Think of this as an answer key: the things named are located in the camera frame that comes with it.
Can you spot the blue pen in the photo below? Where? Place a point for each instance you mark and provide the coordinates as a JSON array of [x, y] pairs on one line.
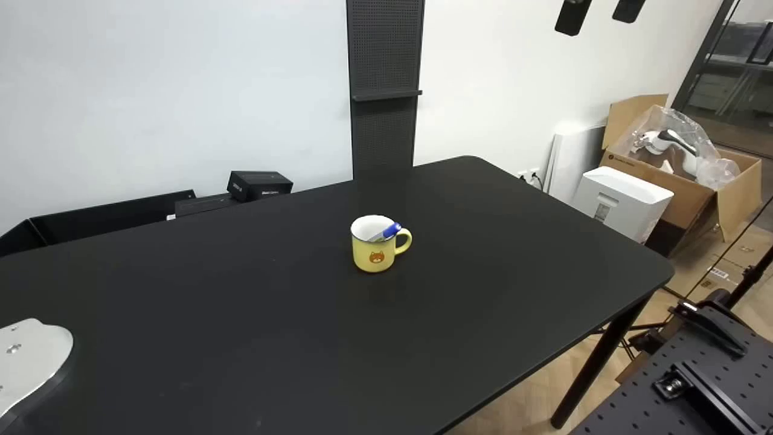
[[392, 230]]

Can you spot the yellow enamel cup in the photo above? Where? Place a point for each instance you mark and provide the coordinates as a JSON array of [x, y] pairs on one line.
[[377, 258]]

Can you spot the small black box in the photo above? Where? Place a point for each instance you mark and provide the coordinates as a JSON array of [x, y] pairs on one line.
[[255, 184]]

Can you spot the black vertical column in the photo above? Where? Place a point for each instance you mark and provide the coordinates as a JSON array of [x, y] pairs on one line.
[[385, 67]]

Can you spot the white paper shredder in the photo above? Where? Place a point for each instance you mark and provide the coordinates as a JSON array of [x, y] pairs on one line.
[[623, 202]]

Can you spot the black table leg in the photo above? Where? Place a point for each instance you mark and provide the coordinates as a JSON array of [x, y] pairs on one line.
[[595, 364]]

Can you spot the open cardboard box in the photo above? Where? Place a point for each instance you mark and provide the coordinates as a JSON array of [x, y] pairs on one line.
[[695, 209]]

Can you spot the clear plastic wrap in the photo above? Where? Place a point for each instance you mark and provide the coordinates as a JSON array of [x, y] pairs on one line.
[[677, 144]]

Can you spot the black tray behind table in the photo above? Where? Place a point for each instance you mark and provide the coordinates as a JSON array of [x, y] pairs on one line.
[[68, 225]]

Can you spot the black perforated breadboard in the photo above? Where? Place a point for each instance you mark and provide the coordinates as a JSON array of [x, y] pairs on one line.
[[712, 377]]

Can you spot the white panel against wall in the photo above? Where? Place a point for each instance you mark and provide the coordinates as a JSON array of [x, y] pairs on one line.
[[574, 151]]

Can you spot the black glass door frame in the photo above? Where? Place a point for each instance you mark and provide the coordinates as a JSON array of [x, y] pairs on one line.
[[734, 68]]

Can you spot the white round base plate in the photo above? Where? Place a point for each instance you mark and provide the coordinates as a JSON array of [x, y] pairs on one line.
[[31, 357]]

